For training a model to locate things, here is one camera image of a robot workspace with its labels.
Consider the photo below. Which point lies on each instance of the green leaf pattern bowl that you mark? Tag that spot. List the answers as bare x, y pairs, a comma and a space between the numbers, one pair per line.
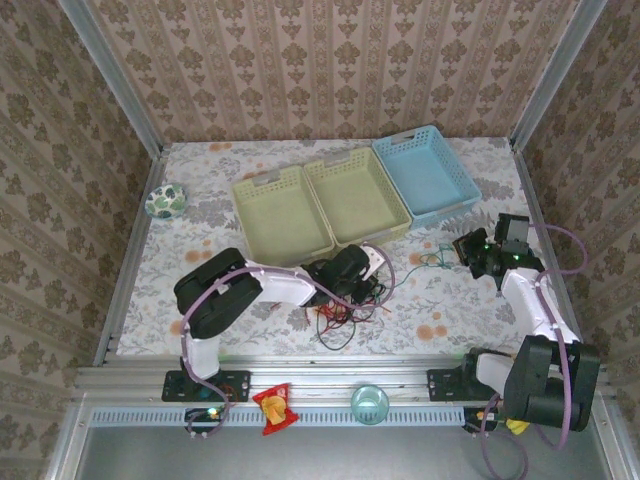
166, 201

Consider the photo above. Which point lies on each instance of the aluminium side rail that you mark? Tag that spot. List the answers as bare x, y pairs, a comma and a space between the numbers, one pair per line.
531, 200
131, 250

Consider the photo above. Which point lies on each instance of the yellow banana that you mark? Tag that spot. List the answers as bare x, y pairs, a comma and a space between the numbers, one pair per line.
517, 427

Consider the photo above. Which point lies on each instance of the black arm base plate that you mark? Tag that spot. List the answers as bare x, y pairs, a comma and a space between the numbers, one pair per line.
172, 387
442, 385

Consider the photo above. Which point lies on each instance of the aluminium frame post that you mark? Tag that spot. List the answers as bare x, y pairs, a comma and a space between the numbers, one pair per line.
555, 75
117, 80

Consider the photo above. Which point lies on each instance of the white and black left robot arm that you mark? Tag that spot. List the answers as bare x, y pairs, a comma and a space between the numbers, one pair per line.
280, 287

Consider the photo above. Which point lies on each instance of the floral tablecloth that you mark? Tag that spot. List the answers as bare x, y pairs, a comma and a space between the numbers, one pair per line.
450, 310

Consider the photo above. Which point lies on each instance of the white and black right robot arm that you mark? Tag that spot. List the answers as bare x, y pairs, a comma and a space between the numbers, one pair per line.
530, 300

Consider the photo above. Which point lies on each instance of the red snack packet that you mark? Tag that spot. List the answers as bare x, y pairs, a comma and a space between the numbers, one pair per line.
274, 407

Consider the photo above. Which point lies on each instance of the grey metal shelf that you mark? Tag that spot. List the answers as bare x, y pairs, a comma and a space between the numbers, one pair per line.
350, 455

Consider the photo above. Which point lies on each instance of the clear glass cup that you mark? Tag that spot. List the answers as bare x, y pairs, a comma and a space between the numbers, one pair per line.
370, 405

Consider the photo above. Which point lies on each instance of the aluminium front rail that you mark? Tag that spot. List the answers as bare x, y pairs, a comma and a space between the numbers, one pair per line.
325, 380

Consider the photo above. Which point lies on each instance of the small circuit board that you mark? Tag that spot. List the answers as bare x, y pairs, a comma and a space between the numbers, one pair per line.
482, 417
205, 416

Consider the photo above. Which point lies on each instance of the blue plastic basket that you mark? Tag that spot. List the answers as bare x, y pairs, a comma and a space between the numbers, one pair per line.
425, 175

